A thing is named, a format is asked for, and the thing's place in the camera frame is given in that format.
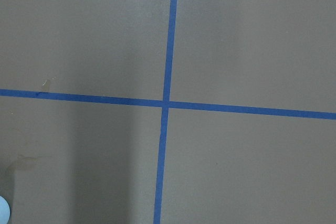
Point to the light blue cup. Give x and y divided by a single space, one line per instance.
4 211

